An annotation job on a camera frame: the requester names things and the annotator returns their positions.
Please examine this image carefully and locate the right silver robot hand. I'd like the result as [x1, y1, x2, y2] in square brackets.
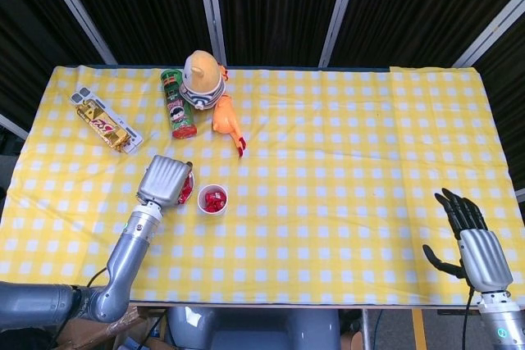
[422, 188, 514, 294]

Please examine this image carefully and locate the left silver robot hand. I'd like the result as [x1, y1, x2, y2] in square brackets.
[136, 155, 194, 208]

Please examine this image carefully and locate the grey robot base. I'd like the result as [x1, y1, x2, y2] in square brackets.
[166, 305, 341, 350]

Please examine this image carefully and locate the white paper cup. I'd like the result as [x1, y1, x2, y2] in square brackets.
[197, 184, 229, 216]

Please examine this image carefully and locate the green Pringles can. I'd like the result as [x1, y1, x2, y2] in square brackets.
[159, 69, 199, 140]

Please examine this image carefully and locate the gold chocolate bar package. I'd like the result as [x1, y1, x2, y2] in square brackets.
[75, 99, 133, 153]

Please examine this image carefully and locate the orange rubber chicken toy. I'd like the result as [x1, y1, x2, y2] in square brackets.
[211, 63, 249, 158]

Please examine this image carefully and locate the plush toy with striped shirt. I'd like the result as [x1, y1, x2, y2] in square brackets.
[180, 49, 227, 111]

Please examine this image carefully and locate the metal table leg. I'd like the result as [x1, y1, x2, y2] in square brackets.
[360, 307, 372, 350]

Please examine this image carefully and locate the brown cardboard box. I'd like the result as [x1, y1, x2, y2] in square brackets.
[57, 307, 165, 350]

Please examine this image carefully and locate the yellow checkered tablecloth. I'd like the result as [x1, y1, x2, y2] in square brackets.
[0, 65, 525, 306]

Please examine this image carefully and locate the black pleated curtain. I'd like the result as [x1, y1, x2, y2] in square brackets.
[0, 0, 525, 130]

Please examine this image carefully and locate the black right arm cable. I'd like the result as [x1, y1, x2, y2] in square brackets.
[463, 289, 479, 350]

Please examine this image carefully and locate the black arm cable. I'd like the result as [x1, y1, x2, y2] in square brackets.
[48, 266, 108, 350]
[463, 289, 479, 350]

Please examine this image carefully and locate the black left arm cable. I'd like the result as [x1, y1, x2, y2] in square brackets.
[48, 266, 108, 350]

